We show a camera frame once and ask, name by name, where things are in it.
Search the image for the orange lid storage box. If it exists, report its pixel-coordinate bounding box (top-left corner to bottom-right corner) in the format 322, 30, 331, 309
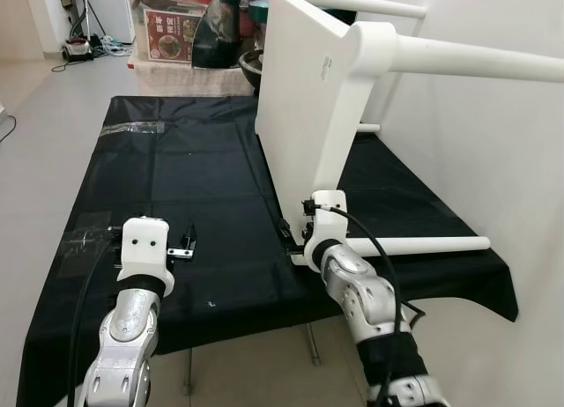
123, 0, 228, 67

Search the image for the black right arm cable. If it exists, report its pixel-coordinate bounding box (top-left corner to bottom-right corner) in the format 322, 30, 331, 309
304, 200, 426, 407

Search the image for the black wall cable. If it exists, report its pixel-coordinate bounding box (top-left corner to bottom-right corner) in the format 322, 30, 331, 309
0, 115, 19, 145

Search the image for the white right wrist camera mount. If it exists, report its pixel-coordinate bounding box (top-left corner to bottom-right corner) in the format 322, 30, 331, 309
301, 189, 350, 269

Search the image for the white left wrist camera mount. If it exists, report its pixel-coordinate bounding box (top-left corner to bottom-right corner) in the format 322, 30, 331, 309
116, 216, 176, 299

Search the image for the metal folding table leg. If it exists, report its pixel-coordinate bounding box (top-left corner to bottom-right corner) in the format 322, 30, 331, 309
303, 323, 322, 367
182, 347, 195, 396

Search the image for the pale blue floor cable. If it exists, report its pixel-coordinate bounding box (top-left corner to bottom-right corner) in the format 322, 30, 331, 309
92, 35, 135, 59

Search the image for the black wok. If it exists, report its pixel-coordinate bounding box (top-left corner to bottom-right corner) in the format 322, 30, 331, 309
238, 48, 267, 96

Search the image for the dark picture frame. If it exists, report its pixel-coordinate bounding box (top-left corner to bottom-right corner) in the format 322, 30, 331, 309
338, 0, 364, 26

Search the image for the white plastic table top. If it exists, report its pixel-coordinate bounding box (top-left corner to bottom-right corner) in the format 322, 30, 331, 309
254, 0, 399, 269

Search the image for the clear tape patch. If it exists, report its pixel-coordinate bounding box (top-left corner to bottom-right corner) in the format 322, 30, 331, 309
62, 211, 114, 260

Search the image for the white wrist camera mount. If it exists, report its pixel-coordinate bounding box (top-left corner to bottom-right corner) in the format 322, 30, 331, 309
116, 216, 176, 299
301, 189, 350, 269

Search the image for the black tablecloth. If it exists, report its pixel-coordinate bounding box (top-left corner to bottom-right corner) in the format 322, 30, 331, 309
16, 94, 520, 407

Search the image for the beige cloth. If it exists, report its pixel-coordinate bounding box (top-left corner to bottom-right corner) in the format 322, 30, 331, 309
130, 60, 258, 99

